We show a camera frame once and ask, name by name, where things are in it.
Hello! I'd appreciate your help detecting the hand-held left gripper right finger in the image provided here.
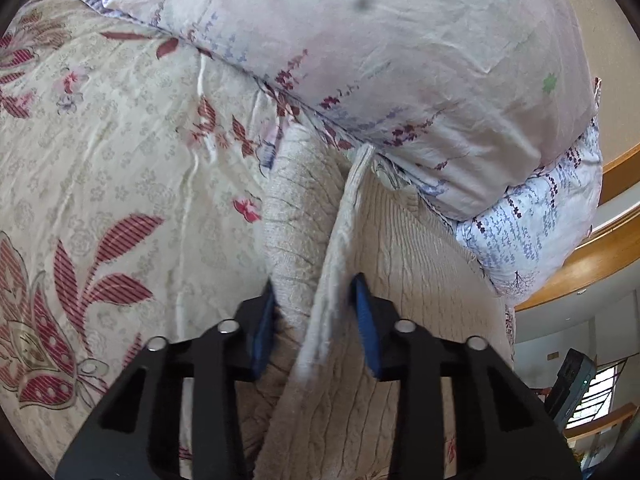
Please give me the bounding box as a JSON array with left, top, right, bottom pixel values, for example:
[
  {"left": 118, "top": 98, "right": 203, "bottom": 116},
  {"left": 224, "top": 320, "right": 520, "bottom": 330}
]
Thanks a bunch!
[{"left": 348, "top": 272, "right": 583, "bottom": 480}]

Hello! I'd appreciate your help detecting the wooden frame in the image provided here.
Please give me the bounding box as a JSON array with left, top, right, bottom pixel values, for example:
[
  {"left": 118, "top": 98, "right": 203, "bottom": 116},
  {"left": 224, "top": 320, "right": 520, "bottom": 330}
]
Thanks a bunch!
[{"left": 515, "top": 142, "right": 640, "bottom": 313}]

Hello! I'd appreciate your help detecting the white floral pillow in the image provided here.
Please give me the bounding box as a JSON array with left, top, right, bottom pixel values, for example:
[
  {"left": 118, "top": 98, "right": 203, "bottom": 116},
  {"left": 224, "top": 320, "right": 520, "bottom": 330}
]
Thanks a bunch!
[
  {"left": 102, "top": 0, "right": 601, "bottom": 221},
  {"left": 64, "top": 0, "right": 603, "bottom": 297}
]

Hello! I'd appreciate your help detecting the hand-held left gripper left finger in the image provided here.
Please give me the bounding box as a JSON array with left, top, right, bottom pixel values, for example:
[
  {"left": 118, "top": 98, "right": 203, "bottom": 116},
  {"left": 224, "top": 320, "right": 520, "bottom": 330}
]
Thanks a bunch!
[{"left": 54, "top": 280, "right": 278, "bottom": 480}]

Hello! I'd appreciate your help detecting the wooden rail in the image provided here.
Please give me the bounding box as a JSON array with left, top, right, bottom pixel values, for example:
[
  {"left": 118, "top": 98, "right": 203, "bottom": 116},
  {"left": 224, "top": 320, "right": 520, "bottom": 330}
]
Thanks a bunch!
[{"left": 562, "top": 402, "right": 640, "bottom": 443}]

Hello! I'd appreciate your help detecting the floral bedsheet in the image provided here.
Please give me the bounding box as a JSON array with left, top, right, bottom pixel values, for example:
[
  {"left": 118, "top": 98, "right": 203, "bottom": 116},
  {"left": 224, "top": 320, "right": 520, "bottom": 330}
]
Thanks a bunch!
[{"left": 0, "top": 0, "right": 521, "bottom": 480}]

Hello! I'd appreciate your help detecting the beige cable-knit sweater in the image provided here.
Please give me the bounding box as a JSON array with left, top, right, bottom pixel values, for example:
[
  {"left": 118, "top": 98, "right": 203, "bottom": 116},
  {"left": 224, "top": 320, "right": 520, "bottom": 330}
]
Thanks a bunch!
[{"left": 245, "top": 122, "right": 516, "bottom": 480}]

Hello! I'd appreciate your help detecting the barred window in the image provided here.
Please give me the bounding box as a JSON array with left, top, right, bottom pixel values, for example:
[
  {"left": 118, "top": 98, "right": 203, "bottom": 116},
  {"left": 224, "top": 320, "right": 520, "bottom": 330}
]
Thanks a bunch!
[{"left": 575, "top": 365, "right": 632, "bottom": 422}]

